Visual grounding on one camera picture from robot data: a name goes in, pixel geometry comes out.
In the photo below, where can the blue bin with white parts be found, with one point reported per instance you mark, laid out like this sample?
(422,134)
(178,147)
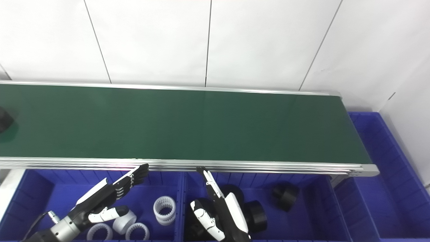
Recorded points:
(40,201)

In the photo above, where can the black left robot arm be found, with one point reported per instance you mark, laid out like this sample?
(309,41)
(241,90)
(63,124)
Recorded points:
(63,230)

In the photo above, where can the white solid cylinder part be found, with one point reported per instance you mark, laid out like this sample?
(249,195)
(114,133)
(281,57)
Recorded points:
(124,224)

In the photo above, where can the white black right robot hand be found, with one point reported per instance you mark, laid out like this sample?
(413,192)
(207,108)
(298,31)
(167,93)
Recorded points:
(233,208)

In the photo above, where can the blue bin with black parts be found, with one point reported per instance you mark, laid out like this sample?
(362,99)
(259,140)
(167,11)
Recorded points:
(302,222)

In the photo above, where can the grey conveyor support leg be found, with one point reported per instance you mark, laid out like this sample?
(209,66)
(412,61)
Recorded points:
(338,181)

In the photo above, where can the empty blue bin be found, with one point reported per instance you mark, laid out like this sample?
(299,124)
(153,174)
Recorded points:
(386,188)

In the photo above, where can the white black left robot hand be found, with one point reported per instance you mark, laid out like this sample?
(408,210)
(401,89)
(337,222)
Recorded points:
(97,200)

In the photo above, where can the green conveyor belt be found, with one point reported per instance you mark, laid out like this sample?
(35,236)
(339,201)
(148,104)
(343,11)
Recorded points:
(201,127)

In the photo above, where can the black cylinder part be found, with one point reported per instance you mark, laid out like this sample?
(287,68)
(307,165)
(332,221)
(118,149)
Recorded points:
(256,216)

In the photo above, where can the black flanged round part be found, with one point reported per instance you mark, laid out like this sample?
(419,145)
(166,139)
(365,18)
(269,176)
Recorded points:
(5,120)

